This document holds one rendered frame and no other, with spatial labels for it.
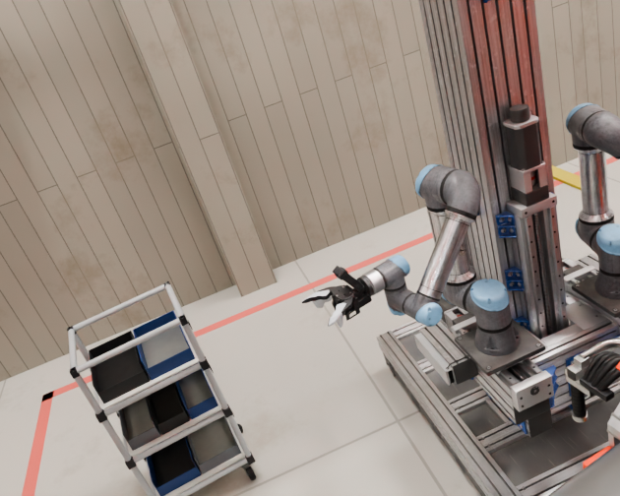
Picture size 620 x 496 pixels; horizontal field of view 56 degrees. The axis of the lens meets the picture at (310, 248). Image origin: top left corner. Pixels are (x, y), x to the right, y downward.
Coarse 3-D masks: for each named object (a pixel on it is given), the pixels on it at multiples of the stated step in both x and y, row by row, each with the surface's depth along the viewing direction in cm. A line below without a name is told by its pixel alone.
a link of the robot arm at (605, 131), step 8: (600, 112) 185; (608, 112) 185; (592, 120) 185; (600, 120) 183; (608, 120) 182; (616, 120) 182; (584, 128) 188; (592, 128) 184; (600, 128) 182; (608, 128) 181; (616, 128) 181; (584, 136) 189; (592, 136) 185; (600, 136) 183; (608, 136) 182; (616, 136) 181; (592, 144) 187; (600, 144) 184; (608, 144) 182; (616, 144) 181; (608, 152) 185; (616, 152) 183
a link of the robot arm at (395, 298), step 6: (402, 288) 187; (390, 294) 188; (396, 294) 187; (402, 294) 186; (390, 300) 189; (396, 300) 187; (402, 300) 184; (390, 306) 191; (396, 306) 187; (402, 306) 184; (396, 312) 191; (402, 312) 190
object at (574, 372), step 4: (612, 348) 164; (616, 348) 163; (600, 352) 164; (616, 352) 164; (568, 368) 162; (572, 368) 162; (576, 368) 161; (580, 368) 161; (584, 368) 161; (568, 372) 162; (572, 372) 161; (576, 372) 160; (580, 372) 160; (584, 372) 161; (568, 376) 163; (572, 376) 162; (576, 376) 160; (580, 376) 161; (576, 380) 161
